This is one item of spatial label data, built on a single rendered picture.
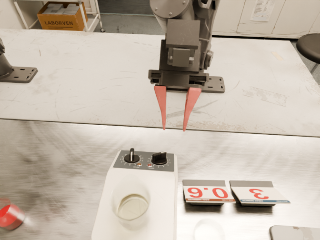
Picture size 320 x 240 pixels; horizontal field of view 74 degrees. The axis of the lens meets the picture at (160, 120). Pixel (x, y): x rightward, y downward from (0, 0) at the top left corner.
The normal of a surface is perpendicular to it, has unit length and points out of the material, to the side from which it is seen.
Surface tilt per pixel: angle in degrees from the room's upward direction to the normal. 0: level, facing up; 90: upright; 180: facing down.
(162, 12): 41
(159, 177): 0
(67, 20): 91
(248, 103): 0
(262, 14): 89
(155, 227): 0
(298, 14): 90
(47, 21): 91
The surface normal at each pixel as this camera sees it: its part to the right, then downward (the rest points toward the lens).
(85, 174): 0.01, -0.65
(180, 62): -0.08, 0.57
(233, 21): -0.07, 0.75
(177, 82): -0.04, -0.02
